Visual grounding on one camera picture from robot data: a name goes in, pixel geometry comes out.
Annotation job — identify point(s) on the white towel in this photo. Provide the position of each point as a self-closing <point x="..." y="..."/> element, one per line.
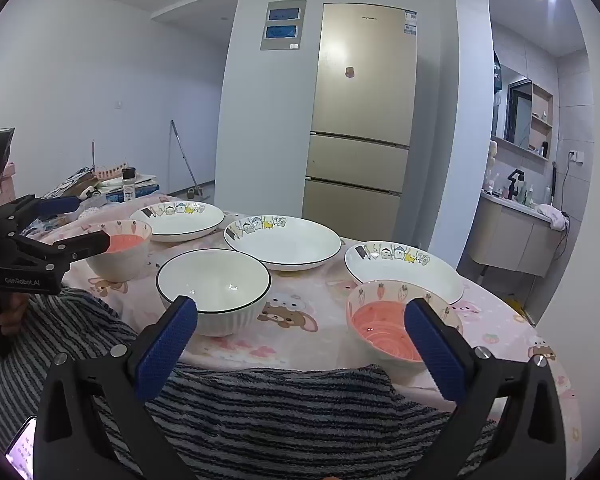
<point x="552" y="216"/>

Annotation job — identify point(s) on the gold refrigerator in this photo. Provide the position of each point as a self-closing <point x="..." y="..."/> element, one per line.
<point x="360" y="110"/>

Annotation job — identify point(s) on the pink strawberry print bowl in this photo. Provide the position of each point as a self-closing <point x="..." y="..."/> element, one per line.
<point x="125" y="266"/>
<point x="375" y="326"/>

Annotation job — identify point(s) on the white cartoon print plate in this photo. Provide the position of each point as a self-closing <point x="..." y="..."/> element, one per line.
<point x="285" y="246"/>
<point x="405" y="272"/>

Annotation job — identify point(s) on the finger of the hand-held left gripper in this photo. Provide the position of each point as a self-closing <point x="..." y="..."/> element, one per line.
<point x="87" y="243"/>
<point x="60" y="205"/>

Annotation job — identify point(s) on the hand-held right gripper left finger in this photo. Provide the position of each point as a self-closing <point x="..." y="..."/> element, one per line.
<point x="165" y="347"/>

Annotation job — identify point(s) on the black capped spice bottle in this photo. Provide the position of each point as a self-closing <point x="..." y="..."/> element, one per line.
<point x="128" y="186"/>

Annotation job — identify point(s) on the bathroom mirror cabinet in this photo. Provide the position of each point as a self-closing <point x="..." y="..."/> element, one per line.
<point x="520" y="110"/>

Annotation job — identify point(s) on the blue cardboard box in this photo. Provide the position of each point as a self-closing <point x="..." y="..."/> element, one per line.
<point x="147" y="191"/>

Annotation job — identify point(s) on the stack of white plates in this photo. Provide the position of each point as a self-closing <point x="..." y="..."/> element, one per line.
<point x="177" y="220"/>

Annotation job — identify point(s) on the white wall socket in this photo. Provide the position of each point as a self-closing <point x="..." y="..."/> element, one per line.
<point x="575" y="155"/>

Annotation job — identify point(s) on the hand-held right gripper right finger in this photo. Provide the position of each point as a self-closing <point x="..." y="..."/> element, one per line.
<point x="435" y="347"/>

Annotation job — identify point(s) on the bathroom vanity cabinet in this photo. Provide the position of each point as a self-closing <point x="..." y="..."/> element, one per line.
<point x="505" y="240"/>

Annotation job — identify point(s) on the smartphone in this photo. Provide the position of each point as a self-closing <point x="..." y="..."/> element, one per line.
<point x="21" y="451"/>

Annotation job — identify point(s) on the grey striped towel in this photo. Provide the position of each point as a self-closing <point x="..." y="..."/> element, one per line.
<point x="280" y="410"/>

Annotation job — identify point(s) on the person's left hand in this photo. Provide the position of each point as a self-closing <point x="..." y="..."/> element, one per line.
<point x="12" y="312"/>

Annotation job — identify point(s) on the pink cartoon print tablecloth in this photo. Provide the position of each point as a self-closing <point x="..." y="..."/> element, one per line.
<point x="300" y="321"/>

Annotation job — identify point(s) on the pink toothed rack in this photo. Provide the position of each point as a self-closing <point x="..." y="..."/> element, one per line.
<point x="110" y="171"/>

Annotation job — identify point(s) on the black faucet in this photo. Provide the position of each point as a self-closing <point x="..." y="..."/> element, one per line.
<point x="514" y="182"/>

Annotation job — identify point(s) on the small fridge magnet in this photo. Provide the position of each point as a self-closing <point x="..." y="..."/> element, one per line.
<point x="350" y="71"/>

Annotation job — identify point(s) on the grey wall panel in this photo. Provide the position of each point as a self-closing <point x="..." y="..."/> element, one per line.
<point x="282" y="35"/>

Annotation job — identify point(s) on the fridge label sticker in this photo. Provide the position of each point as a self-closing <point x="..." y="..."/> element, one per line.
<point x="410" y="22"/>

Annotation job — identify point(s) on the white ribbed bowl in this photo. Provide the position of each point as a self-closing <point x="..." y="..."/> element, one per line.
<point x="215" y="285"/>

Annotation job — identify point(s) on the mop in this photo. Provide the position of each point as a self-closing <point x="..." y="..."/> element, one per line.
<point x="195" y="192"/>

